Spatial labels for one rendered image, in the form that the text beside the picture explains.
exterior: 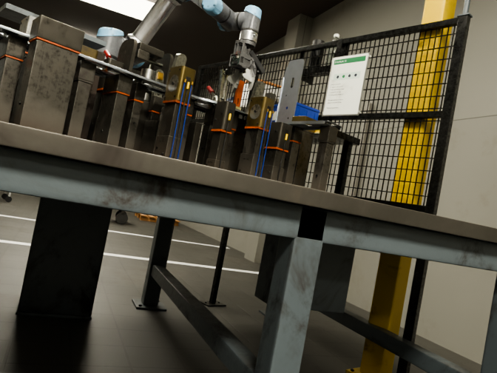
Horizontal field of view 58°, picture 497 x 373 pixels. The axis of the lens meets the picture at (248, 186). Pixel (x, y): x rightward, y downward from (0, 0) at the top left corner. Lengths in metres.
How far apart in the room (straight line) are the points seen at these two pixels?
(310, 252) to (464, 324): 2.04
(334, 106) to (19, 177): 1.70
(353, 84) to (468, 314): 1.53
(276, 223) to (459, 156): 2.30
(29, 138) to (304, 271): 0.64
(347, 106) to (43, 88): 1.42
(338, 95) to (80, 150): 1.65
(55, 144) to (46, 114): 0.49
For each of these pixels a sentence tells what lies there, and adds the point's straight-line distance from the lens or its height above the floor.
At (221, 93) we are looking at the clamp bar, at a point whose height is 1.11.
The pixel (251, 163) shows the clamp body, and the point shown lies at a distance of 1.67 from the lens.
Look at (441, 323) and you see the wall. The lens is 3.14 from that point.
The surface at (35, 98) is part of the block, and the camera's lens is 1.35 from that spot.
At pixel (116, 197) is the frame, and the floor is 0.60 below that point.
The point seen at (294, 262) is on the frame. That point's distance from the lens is 1.05.
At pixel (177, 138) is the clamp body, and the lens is 1.50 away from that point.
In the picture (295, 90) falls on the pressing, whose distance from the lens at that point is 2.12.
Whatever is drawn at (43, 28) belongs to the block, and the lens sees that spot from 1.38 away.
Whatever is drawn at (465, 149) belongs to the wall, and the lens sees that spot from 3.19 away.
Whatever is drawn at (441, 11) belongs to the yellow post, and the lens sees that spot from 2.23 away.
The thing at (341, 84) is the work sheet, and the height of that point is 1.30.
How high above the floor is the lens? 0.64
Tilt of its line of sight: 2 degrees up
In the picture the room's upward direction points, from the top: 11 degrees clockwise
